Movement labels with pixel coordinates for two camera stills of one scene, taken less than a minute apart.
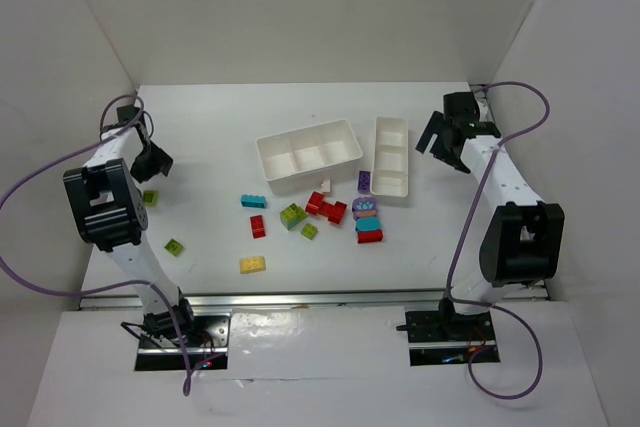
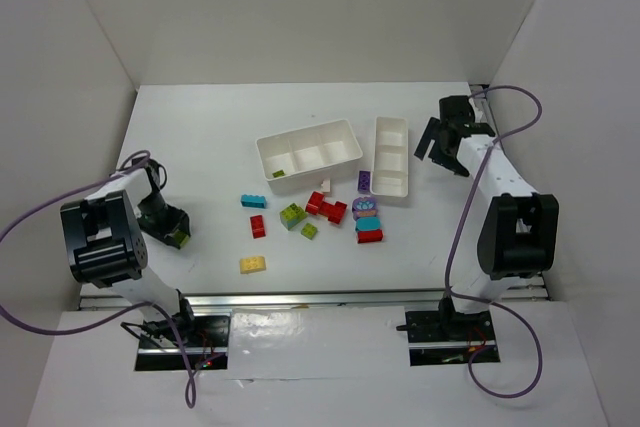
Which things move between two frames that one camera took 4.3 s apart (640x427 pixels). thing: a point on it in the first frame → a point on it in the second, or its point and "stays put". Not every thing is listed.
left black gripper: [151, 162] → [167, 220]
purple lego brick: [364, 181] stays put
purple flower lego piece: [363, 207] stays put
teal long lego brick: [253, 200] stays put
